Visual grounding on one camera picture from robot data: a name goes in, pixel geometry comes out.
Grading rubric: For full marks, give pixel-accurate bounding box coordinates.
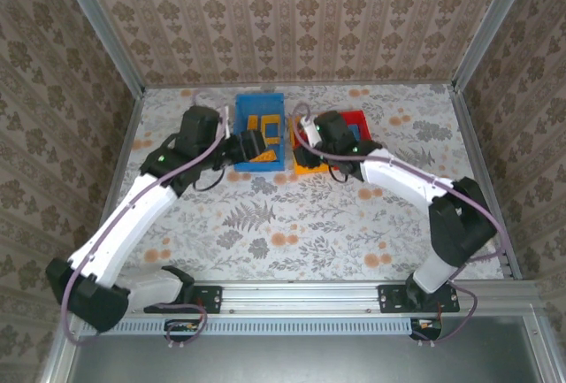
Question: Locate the yellow plastic bin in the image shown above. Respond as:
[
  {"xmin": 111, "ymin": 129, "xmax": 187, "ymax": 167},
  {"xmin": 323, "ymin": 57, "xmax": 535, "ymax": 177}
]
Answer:
[{"xmin": 288, "ymin": 115, "xmax": 331, "ymax": 177}]

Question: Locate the blue plastic bin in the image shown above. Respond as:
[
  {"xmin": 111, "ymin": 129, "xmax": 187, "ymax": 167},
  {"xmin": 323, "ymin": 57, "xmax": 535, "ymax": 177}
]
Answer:
[{"xmin": 233, "ymin": 93, "xmax": 287, "ymax": 173}]

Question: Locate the yellow lego window frame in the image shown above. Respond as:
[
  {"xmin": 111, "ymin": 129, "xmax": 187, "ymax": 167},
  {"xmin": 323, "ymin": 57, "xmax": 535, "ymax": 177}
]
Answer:
[{"xmin": 260, "ymin": 113, "xmax": 283, "ymax": 144}]

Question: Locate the red plastic bin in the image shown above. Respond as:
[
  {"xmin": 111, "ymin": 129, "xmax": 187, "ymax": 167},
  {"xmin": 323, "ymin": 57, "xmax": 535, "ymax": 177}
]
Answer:
[{"xmin": 339, "ymin": 109, "xmax": 371, "ymax": 146}]

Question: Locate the grey metal panel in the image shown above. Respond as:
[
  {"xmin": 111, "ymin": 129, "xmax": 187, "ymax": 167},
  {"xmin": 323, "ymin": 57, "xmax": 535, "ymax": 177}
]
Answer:
[{"xmin": 65, "ymin": 316, "xmax": 547, "ymax": 383}]

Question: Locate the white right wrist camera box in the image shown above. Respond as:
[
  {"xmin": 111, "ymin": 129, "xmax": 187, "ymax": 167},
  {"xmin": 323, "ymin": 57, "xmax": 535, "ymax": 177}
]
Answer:
[{"xmin": 299, "ymin": 116, "xmax": 323, "ymax": 148}]

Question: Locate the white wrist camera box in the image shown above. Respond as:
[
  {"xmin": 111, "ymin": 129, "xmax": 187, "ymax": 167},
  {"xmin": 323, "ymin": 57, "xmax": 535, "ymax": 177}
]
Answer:
[
  {"xmin": 299, "ymin": 116, "xmax": 323, "ymax": 148},
  {"xmin": 218, "ymin": 106, "xmax": 232, "ymax": 140}
]

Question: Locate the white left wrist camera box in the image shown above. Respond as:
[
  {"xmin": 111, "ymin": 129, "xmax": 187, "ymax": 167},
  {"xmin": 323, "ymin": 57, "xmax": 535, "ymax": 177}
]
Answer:
[{"xmin": 218, "ymin": 106, "xmax": 232, "ymax": 140}]

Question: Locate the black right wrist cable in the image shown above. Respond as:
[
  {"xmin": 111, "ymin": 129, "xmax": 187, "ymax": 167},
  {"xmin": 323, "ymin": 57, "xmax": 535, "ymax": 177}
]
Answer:
[{"xmin": 328, "ymin": 165, "xmax": 351, "ymax": 184}]

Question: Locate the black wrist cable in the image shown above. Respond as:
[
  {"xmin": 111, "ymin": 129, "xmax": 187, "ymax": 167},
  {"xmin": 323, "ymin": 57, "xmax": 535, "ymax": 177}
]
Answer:
[
  {"xmin": 328, "ymin": 165, "xmax": 351, "ymax": 184},
  {"xmin": 193, "ymin": 165, "xmax": 226, "ymax": 193}
]

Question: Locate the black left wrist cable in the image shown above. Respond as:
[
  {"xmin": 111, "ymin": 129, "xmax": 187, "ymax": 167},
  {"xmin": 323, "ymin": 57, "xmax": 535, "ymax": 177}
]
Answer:
[{"xmin": 193, "ymin": 165, "xmax": 226, "ymax": 193}]

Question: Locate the aluminium table side rail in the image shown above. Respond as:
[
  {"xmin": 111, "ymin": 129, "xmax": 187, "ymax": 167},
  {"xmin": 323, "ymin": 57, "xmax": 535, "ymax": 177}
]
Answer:
[
  {"xmin": 99, "ymin": 89, "xmax": 145, "ymax": 234},
  {"xmin": 448, "ymin": 84, "xmax": 524, "ymax": 281}
]

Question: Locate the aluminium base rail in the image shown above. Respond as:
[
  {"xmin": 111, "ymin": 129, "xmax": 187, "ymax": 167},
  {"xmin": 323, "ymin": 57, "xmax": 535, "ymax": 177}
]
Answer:
[{"xmin": 65, "ymin": 280, "xmax": 544, "ymax": 315}]

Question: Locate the aluminium frame post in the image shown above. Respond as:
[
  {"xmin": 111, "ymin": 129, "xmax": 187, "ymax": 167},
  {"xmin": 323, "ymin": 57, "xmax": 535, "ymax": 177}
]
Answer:
[
  {"xmin": 453, "ymin": 0, "xmax": 539, "ymax": 91},
  {"xmin": 51, "ymin": 0, "xmax": 146, "ymax": 95}
]

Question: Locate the slotted grey cable duct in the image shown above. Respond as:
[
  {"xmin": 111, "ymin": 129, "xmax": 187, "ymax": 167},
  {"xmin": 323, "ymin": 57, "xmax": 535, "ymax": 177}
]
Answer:
[{"xmin": 80, "ymin": 316, "xmax": 420, "ymax": 337}]

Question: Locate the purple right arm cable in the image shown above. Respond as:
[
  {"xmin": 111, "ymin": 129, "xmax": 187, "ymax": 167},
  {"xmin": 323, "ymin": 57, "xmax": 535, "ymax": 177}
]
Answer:
[{"xmin": 291, "ymin": 102, "xmax": 508, "ymax": 349}]

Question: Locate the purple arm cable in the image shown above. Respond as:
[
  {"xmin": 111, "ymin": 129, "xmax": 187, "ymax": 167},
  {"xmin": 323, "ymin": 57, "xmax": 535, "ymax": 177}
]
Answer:
[
  {"xmin": 60, "ymin": 89, "xmax": 227, "ymax": 349},
  {"xmin": 291, "ymin": 102, "xmax": 508, "ymax": 349}
]

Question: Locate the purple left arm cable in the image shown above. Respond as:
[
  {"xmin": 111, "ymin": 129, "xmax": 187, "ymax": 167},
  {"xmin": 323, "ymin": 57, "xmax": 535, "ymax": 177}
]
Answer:
[{"xmin": 60, "ymin": 89, "xmax": 227, "ymax": 349}]

